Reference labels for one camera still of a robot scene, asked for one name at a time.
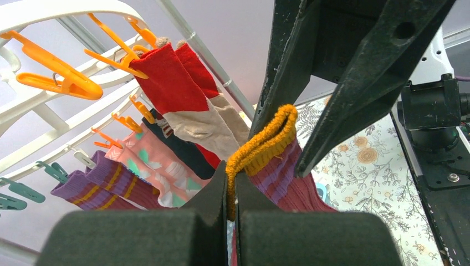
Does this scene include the purple patterned sock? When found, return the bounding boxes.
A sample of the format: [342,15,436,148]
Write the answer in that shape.
[50,170,138,210]
[85,150,163,209]

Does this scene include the floral table mat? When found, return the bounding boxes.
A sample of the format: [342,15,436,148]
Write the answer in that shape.
[311,116,443,265]

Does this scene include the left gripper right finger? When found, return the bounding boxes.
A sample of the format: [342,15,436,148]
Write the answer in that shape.
[235,172,402,265]

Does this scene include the purple patchwork sock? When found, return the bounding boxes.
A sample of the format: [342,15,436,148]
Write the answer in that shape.
[226,104,335,221]

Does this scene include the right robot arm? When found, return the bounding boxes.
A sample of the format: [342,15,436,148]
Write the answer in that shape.
[251,1,469,265]

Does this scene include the red beige sock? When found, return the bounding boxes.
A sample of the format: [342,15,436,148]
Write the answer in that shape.
[175,40,249,146]
[130,42,240,161]

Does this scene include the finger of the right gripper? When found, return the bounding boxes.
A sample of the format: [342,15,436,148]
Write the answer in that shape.
[249,1,320,137]
[295,0,454,178]

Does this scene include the white clip hanger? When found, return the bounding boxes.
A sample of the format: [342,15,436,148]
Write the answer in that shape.
[1,1,157,199]

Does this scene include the pink sock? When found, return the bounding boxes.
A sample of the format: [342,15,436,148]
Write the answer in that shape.
[105,145,197,207]
[123,124,209,191]

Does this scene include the metal drying rack stand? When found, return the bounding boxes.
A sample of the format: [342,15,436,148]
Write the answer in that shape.
[156,0,255,121]

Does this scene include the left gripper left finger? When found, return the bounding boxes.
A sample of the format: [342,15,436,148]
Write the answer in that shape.
[36,162,228,265]

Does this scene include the navy christmas sock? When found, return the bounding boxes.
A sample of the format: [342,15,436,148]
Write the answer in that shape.
[142,109,215,180]

